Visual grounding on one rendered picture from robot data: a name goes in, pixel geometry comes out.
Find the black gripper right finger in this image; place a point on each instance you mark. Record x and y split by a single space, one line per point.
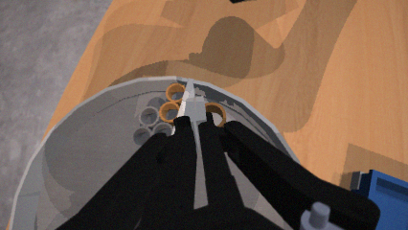
303 200

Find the bronze bushing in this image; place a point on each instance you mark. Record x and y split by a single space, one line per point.
172 89
217 108
165 108

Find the blue crate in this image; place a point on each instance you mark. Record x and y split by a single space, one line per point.
390 194

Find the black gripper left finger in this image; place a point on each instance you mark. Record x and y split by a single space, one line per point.
121 201

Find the grey metal bushing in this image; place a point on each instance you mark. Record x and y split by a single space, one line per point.
145 112
159 127
137 133

